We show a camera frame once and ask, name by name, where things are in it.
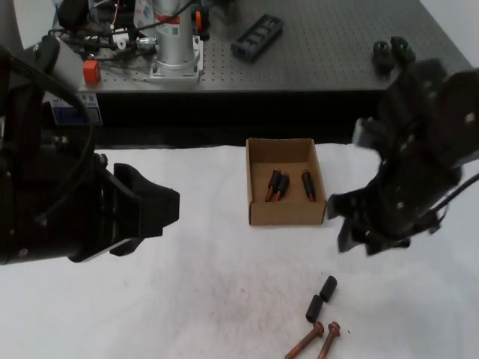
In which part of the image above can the blue label plate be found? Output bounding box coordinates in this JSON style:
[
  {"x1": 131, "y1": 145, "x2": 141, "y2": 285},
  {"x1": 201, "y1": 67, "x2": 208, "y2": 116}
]
[{"x1": 49, "y1": 93, "x2": 103, "y2": 127}]

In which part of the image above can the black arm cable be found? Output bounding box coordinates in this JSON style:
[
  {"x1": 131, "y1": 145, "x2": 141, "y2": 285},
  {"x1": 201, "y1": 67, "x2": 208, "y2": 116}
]
[
  {"x1": 0, "y1": 46, "x2": 97, "y2": 225},
  {"x1": 426, "y1": 174, "x2": 479, "y2": 236}
]

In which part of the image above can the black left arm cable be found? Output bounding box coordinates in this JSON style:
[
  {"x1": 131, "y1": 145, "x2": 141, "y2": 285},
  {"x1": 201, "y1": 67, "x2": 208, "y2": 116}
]
[{"x1": 0, "y1": 46, "x2": 97, "y2": 225}]

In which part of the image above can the bolt in black sleeve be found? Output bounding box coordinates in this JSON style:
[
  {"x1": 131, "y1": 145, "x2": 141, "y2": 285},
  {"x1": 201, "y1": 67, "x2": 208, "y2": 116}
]
[
  {"x1": 265, "y1": 168, "x2": 283, "y2": 203},
  {"x1": 274, "y1": 174, "x2": 291, "y2": 203},
  {"x1": 301, "y1": 169, "x2": 317, "y2": 203}
]

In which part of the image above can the orange block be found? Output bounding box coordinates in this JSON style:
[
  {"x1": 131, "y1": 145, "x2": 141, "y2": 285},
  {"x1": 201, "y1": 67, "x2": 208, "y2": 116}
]
[{"x1": 82, "y1": 59, "x2": 101, "y2": 85}]

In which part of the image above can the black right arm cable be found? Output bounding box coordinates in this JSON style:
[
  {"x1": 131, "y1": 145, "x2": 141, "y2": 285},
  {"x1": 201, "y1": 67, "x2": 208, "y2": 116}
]
[{"x1": 426, "y1": 174, "x2": 479, "y2": 236}]

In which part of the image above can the black cylindrical sleeve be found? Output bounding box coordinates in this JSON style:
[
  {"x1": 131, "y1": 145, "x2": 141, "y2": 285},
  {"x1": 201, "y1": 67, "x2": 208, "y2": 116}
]
[
  {"x1": 305, "y1": 294, "x2": 324, "y2": 324},
  {"x1": 319, "y1": 275, "x2": 339, "y2": 304}
]

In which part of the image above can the copper flanged bolt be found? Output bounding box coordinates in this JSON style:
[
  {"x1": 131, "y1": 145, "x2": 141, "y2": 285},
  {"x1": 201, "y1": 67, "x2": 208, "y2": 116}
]
[
  {"x1": 284, "y1": 321, "x2": 326, "y2": 359},
  {"x1": 315, "y1": 321, "x2": 342, "y2": 359}
]

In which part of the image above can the metal bench with holes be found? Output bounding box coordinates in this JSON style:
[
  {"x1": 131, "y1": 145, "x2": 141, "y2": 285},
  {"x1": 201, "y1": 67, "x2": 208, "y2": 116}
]
[{"x1": 20, "y1": 0, "x2": 479, "y2": 147}]

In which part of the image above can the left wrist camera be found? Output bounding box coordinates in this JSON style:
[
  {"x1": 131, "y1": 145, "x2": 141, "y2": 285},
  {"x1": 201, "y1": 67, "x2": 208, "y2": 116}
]
[{"x1": 32, "y1": 34, "x2": 84, "y2": 92}]

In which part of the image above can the dark slotted plastic rack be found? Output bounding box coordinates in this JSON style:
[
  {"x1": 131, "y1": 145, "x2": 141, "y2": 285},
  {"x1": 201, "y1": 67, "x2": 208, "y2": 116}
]
[{"x1": 231, "y1": 13, "x2": 284, "y2": 61}]

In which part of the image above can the small open cardboard box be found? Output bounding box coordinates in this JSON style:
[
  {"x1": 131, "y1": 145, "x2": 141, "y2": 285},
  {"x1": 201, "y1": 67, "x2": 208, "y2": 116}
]
[{"x1": 245, "y1": 137, "x2": 329, "y2": 227}]

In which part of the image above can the silver-white cylindrical machine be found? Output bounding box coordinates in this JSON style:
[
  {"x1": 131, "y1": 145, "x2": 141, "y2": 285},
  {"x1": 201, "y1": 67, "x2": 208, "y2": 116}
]
[{"x1": 148, "y1": 0, "x2": 206, "y2": 82}]

